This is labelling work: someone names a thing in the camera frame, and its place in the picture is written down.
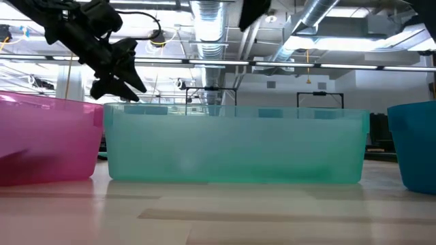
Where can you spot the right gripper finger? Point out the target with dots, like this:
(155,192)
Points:
(253,12)

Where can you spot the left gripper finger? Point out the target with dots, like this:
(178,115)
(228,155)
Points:
(109,90)
(131,80)

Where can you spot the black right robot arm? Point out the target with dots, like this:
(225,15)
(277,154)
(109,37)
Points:
(425,12)

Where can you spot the round ceiling fixture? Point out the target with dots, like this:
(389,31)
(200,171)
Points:
(272,18)

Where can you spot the white pillar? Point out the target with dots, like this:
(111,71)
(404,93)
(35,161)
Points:
(75,81)

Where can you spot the pink-red plastic bin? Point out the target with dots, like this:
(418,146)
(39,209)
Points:
(44,143)

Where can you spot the bright ceiling light panel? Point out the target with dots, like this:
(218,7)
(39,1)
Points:
(340,44)

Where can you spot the long ceiling light strip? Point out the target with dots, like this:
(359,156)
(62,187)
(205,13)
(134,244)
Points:
(357,66)

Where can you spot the teal translucent plastic bin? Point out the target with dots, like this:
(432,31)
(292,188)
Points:
(235,149)

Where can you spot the dark background furniture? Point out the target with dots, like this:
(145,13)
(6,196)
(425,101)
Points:
(378,129)

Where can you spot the blue plastic bin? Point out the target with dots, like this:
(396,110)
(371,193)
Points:
(415,149)

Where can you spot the smooth silver air duct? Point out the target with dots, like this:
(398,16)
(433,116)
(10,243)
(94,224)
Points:
(316,10)

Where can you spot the grey wall vent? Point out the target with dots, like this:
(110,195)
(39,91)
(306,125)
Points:
(270,84)
(322,85)

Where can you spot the black metal rig frame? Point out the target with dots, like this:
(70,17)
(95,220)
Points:
(211,88)
(320,93)

